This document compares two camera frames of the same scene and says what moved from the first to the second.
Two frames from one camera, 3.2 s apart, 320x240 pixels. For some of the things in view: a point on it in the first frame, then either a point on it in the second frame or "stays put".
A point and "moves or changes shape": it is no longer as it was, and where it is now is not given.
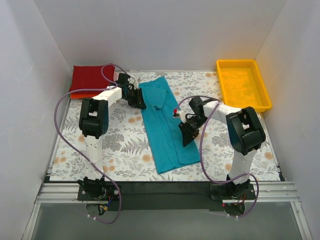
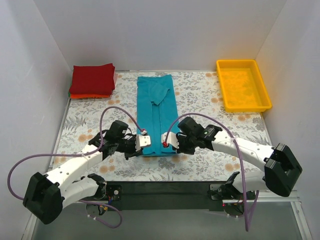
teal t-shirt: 166,143 moves or changes shape
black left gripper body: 135,96 to 135,150
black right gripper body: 191,126 to 180,147
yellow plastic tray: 242,85 stays put
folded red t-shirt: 90,77 stays put
